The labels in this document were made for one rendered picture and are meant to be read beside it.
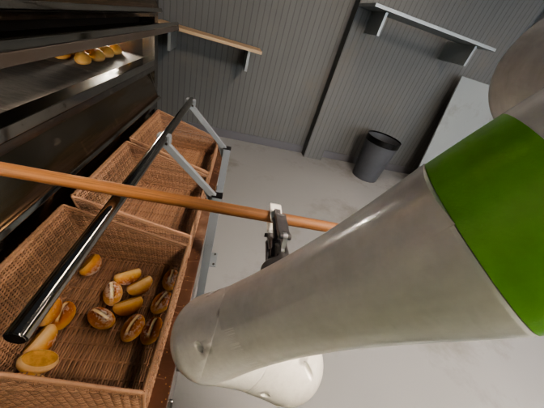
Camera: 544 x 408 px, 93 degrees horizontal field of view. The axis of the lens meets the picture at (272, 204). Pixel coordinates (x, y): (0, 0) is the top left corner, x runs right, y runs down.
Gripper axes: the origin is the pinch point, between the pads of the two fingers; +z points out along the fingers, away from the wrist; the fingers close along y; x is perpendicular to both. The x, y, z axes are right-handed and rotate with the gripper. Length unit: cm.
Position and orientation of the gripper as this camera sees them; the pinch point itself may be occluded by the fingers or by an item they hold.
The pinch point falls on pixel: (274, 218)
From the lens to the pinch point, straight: 67.4
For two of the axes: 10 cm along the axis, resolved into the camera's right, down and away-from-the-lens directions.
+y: -2.6, 7.9, 5.6
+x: 9.6, 1.8, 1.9
